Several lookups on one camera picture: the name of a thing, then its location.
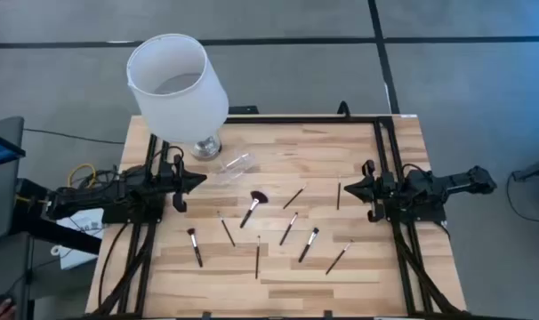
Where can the white label sticker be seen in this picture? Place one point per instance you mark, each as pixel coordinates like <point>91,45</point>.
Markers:
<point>408,116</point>

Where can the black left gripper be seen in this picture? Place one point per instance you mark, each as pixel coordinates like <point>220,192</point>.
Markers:
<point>179,203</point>

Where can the black table clamp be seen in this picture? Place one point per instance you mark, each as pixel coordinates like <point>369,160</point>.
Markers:
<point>206,315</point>
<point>328,315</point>

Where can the small black box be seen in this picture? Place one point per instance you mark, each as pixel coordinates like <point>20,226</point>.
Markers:
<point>243,110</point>

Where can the white printed paper sheet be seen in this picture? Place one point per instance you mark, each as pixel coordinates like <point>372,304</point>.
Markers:
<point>78,260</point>

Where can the black computer mouse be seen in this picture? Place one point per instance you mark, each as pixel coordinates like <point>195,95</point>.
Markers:
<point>2,298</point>

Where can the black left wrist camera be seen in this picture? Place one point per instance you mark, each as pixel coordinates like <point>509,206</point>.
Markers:
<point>166,174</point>

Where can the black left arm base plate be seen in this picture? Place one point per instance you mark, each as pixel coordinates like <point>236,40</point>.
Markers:
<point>131,218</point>

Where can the grey cabinet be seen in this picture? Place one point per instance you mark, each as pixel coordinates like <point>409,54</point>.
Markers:
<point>2,200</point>

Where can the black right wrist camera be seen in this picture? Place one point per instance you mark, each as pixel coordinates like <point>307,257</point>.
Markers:
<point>387,183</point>

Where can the black stand beam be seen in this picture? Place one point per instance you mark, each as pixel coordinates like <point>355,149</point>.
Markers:
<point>65,235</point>

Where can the makeup brush long silver ferrule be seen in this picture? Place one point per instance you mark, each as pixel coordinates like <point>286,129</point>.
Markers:
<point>288,229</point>

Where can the black floor stand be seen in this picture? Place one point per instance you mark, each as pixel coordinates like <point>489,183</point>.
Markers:
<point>536,171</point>

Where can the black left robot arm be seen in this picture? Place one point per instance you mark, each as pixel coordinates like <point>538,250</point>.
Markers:
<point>96,195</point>

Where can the black hook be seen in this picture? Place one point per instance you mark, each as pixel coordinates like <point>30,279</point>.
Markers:
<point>343,103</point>

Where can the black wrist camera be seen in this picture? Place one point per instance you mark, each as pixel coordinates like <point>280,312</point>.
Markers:
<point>387,183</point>
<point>166,174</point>

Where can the fan makeup brush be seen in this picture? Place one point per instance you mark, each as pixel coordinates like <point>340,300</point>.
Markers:
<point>258,197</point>

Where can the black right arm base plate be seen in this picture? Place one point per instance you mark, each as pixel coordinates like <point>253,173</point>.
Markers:
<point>429,215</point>

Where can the white shade chrome table lamp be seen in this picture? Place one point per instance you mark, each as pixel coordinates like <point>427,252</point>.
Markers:
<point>180,111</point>

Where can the clear acrylic brush organizer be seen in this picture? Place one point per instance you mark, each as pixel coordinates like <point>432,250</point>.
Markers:
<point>234,171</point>

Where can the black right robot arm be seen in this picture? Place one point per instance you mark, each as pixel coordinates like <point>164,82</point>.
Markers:
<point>452,180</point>

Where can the flat-head makeup brush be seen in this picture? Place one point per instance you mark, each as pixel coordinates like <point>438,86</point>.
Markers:
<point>308,245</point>

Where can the round powder makeup brush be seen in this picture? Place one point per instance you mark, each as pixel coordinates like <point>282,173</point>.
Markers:
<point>196,249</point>

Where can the thin black makeup brush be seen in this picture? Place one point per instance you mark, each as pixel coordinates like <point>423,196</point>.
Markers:
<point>257,258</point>
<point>294,197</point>
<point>226,229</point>
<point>339,258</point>
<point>338,195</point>

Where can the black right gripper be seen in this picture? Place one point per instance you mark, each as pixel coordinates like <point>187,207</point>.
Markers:
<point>375,217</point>

